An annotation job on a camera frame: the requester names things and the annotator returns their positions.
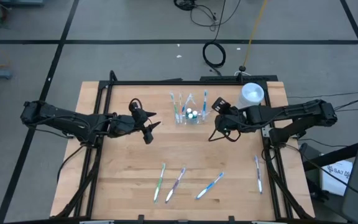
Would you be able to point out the white cardboard box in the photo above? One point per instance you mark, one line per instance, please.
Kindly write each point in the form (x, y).
(337, 177)

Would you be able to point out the green toothbrush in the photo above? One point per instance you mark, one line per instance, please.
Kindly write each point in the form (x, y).
(175, 109)
(159, 183)

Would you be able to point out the clear acrylic organizer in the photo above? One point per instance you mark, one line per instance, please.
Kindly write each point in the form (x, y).
(197, 121)

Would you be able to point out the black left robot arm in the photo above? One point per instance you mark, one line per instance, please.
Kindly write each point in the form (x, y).
(61, 117)

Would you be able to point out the black frame clip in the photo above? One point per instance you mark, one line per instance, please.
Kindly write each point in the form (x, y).
(140, 218)
(232, 219)

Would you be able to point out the purple toothbrush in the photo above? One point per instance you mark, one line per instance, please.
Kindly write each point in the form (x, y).
(258, 174)
(176, 184)

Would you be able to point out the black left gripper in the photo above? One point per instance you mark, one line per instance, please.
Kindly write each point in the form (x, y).
(121, 126)

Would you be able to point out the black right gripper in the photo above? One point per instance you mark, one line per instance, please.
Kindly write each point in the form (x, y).
(230, 123)

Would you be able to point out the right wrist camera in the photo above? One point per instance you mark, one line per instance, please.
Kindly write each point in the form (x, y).
(221, 105)

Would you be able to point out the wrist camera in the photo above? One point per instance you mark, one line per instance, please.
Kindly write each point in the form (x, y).
(139, 115)
(221, 105)

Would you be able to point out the silver aluminium extrusion piece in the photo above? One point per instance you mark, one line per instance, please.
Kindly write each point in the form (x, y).
(269, 222)
(96, 222)

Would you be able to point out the black aluminium table frame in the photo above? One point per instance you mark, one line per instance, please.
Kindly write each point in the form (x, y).
(166, 83)

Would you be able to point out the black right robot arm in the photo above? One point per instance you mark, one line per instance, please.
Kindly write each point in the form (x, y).
(291, 112)

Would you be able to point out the black diagonal frame beam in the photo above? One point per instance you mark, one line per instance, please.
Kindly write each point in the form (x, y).
(337, 155)

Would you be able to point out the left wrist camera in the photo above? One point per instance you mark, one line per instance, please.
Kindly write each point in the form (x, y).
(139, 115)

